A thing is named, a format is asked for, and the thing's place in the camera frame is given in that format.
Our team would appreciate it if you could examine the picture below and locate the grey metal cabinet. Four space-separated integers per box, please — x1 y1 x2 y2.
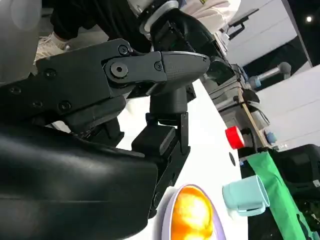
204 64 251 131

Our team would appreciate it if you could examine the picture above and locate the wooden plank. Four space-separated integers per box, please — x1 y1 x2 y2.
237 88 270 151

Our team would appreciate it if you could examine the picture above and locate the red emergency stop button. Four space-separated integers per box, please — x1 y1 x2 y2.
224 125 245 150

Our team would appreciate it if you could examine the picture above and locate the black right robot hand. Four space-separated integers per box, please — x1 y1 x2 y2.
0 38 211 240

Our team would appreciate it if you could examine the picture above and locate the person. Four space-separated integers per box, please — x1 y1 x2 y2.
34 0 242 62

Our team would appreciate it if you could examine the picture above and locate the orange toy bread roll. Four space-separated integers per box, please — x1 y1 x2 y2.
171 186 215 240

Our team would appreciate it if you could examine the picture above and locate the pale green mug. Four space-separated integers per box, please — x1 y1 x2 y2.
222 174 271 217

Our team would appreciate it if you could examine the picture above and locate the lilac plate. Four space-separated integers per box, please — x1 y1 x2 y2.
161 183 227 240

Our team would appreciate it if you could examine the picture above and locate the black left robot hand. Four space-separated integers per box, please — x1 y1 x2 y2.
149 7 237 87

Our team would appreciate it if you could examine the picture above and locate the small black device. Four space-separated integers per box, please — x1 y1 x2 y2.
243 88 261 103

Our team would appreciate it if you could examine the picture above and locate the green cloth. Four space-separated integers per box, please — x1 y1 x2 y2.
247 151 313 240

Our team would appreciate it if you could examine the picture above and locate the grey robot body shell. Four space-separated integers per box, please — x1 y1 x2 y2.
0 0 42 85

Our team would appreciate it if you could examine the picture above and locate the black plastic case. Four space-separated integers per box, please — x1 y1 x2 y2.
273 143 320 196

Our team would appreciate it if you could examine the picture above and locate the blue cap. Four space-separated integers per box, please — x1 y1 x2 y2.
266 131 277 145

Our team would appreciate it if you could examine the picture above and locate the black desk bracket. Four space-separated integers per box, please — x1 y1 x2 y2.
228 8 260 40

